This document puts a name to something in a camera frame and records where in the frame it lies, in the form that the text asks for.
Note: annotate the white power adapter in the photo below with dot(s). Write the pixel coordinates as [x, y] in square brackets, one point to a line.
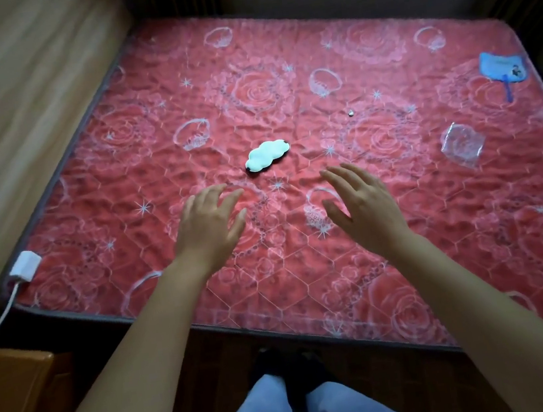
[25, 266]

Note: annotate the person's right forearm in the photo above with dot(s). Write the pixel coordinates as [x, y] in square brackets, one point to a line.
[507, 332]

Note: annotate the wooden headboard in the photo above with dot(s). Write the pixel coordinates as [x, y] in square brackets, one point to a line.
[16, 122]

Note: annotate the blue hand fan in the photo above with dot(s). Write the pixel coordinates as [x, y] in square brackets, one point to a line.
[500, 67]

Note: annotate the person's left dark shoe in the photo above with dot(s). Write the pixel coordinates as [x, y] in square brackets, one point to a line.
[267, 361]

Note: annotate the clear plastic bag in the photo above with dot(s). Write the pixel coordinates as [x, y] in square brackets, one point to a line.
[463, 144]

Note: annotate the person's right jeans leg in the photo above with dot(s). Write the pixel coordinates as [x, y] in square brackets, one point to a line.
[357, 406]

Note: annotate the red floral quilted mattress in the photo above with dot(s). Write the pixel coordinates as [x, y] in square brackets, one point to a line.
[403, 226]

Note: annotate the person's left hand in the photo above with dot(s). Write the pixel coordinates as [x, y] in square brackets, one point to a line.
[206, 242]

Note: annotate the person's left little finger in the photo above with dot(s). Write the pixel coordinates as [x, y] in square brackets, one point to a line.
[188, 209]

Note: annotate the white cloud-shaped eye mask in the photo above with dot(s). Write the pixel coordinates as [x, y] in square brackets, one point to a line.
[267, 155]

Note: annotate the person's dark shoe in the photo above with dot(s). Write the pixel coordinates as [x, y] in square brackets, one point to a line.
[267, 361]
[310, 365]

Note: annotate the person's right dark shoe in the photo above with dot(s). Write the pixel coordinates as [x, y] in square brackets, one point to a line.
[310, 365]

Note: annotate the person's left thumb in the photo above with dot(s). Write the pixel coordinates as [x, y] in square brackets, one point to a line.
[239, 228]

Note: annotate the person's right middle finger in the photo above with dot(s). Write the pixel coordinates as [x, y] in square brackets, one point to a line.
[350, 177]

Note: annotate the person's right hand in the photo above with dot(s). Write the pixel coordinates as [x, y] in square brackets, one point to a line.
[373, 220]

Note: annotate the person's right thumb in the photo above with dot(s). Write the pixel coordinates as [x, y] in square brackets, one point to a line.
[336, 214]

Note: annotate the person's left forearm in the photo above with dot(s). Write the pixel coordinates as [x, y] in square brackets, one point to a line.
[140, 380]

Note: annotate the person's left middle finger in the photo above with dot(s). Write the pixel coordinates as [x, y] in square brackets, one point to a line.
[215, 198]

